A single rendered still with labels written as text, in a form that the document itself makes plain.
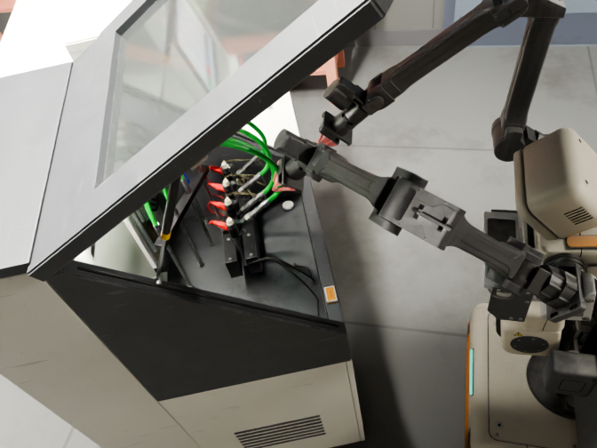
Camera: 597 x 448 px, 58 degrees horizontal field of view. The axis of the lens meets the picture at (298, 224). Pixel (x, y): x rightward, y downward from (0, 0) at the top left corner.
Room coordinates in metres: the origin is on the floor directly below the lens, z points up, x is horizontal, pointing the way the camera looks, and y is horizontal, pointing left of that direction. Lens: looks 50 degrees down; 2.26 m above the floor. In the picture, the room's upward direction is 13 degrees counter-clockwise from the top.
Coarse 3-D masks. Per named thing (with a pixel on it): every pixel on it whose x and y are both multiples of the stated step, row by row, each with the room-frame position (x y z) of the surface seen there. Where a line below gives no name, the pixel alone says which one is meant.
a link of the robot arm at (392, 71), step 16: (496, 0) 1.04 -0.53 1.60; (512, 0) 0.98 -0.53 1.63; (464, 16) 1.06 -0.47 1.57; (480, 16) 1.02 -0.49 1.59; (496, 16) 0.98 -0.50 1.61; (512, 16) 0.97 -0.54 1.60; (448, 32) 1.05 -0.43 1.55; (464, 32) 1.03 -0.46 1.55; (480, 32) 1.02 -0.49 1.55; (432, 48) 1.05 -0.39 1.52; (448, 48) 1.04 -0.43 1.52; (464, 48) 1.03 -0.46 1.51; (400, 64) 1.09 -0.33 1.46; (416, 64) 1.06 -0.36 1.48; (432, 64) 1.05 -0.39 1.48; (384, 80) 1.09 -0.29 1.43; (400, 80) 1.07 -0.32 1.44; (416, 80) 1.06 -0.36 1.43; (368, 96) 1.08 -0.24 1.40; (384, 96) 1.07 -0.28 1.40
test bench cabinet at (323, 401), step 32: (256, 384) 0.70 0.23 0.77; (288, 384) 0.69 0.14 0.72; (320, 384) 0.69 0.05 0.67; (352, 384) 0.69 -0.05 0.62; (192, 416) 0.70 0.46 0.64; (224, 416) 0.70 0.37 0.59; (256, 416) 0.70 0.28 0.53; (288, 416) 0.69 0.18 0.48; (320, 416) 0.69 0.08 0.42; (352, 416) 0.69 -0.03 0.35
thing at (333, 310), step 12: (300, 192) 1.24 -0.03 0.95; (312, 192) 1.23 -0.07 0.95; (312, 204) 1.17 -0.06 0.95; (312, 216) 1.12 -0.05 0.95; (312, 228) 1.07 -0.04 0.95; (312, 240) 1.03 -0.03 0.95; (324, 240) 1.02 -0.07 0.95; (324, 252) 0.97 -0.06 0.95; (324, 264) 0.93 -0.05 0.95; (324, 276) 0.89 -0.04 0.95; (336, 288) 0.84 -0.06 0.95; (324, 300) 0.81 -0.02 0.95; (336, 312) 0.76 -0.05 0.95
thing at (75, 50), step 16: (80, 0) 1.64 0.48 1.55; (96, 0) 1.61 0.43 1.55; (112, 0) 1.59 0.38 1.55; (128, 0) 1.57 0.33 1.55; (80, 16) 1.54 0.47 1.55; (96, 16) 1.52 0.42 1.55; (112, 16) 1.49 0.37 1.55; (80, 32) 1.45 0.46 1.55; (96, 32) 1.43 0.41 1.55; (80, 48) 1.40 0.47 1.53
